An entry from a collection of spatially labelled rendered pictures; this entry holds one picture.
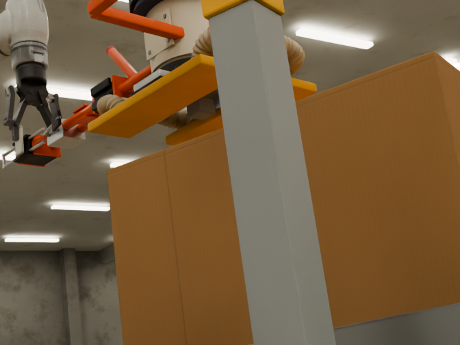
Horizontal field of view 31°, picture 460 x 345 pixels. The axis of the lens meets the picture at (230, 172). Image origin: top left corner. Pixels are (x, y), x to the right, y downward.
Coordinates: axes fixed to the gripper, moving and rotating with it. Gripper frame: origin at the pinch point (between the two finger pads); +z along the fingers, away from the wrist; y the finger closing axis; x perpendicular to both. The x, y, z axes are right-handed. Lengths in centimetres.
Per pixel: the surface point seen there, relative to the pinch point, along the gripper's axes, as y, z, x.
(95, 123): -13.4, 12.6, -45.5
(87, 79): 476, -385, 675
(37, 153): -1.6, 3.1, -3.4
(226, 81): -41, 36, -110
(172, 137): 5.5, 12.7, -44.9
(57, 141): -2.0, 3.5, -13.2
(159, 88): -13, 13, -65
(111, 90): -3.1, 0.7, -37.6
